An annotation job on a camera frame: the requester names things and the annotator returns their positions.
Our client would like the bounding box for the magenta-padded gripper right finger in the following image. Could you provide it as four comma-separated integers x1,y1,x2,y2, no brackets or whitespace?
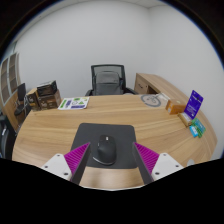
132,141,184,186

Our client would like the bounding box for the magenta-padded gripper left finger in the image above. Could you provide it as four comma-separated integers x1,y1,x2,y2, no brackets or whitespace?
40,142,92,186

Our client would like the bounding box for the black computer mouse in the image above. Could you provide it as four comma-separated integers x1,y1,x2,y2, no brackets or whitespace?
92,134,118,167

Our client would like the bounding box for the dark grey mouse pad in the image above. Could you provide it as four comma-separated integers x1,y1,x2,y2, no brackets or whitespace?
70,122,138,169

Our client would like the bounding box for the teal small pack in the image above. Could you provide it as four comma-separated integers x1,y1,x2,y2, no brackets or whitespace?
188,124,200,138

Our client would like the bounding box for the green small pack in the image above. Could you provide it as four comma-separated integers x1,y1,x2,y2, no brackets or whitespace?
193,118,207,138

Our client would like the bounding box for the orange small box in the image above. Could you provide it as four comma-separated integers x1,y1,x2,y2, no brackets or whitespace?
165,99,187,116

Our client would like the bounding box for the large brown cardboard box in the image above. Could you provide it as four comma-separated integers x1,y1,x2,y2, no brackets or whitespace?
36,89,63,111

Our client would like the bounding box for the printed paper sheet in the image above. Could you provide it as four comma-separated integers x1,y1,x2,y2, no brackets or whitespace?
57,96,90,111

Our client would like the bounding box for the purple card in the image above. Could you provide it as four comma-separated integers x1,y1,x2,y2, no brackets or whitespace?
183,89,204,120

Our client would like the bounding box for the clear bag with round print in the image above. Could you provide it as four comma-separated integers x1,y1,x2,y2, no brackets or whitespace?
139,93,171,108

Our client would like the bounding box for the small brown cardboard box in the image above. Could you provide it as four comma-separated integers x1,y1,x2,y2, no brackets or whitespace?
26,89,41,111

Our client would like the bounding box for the black open-top box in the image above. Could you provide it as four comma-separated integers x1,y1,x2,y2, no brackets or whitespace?
36,79,58,97

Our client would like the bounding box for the black metal-legged visitor chair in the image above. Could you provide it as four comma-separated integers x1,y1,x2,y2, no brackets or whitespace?
13,83,33,118

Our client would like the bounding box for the wooden side desk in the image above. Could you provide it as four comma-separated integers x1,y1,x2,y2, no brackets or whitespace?
133,72,188,104

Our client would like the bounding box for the black mesh office chair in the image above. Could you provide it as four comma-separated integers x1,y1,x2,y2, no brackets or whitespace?
84,64,138,97

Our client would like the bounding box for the grey backpack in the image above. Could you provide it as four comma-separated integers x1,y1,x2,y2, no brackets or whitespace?
94,70,122,96

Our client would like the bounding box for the wooden shelf unit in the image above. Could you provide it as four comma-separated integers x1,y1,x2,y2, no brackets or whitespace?
0,52,23,133

